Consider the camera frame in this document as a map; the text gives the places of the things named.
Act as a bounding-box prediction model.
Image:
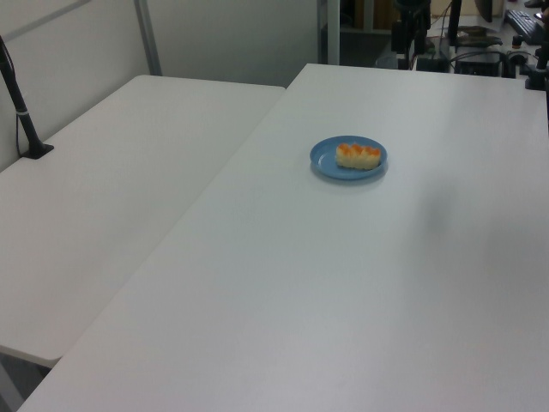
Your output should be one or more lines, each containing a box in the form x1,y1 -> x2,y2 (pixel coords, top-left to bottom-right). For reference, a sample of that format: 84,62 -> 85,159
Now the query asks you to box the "black electronics box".
453,51 -> 504,78

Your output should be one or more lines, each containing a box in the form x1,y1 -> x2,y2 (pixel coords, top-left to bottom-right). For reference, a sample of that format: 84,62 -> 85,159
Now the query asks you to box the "black cable on pole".
14,109 -> 27,157

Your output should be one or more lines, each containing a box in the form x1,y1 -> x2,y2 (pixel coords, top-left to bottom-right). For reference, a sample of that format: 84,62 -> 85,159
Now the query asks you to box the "black clamp camera mount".
522,37 -> 549,92

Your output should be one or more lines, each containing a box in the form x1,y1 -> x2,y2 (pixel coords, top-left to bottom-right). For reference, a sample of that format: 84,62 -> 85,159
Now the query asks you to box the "black camera stand pole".
0,34 -> 41,149

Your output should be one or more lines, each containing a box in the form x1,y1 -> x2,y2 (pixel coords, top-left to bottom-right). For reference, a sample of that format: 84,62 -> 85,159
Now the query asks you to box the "black upright monitor stand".
447,0 -> 463,49

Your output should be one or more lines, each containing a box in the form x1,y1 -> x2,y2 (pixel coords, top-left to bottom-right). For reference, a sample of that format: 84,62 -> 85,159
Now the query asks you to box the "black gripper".
390,17 -> 431,70

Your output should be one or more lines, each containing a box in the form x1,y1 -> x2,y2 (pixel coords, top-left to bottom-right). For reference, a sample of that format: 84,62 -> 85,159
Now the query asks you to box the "orange-topped bread piece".
335,142 -> 383,171

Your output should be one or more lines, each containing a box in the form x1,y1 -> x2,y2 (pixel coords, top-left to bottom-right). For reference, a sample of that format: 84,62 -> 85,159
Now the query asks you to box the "black keyboard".
504,9 -> 546,45

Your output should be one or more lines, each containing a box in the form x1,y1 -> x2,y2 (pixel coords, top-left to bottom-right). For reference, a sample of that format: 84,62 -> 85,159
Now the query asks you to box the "black stand clamp base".
22,142 -> 56,161

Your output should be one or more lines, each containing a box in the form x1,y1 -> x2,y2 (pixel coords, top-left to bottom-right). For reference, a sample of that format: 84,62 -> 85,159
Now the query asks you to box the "blue round plate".
309,136 -> 389,185

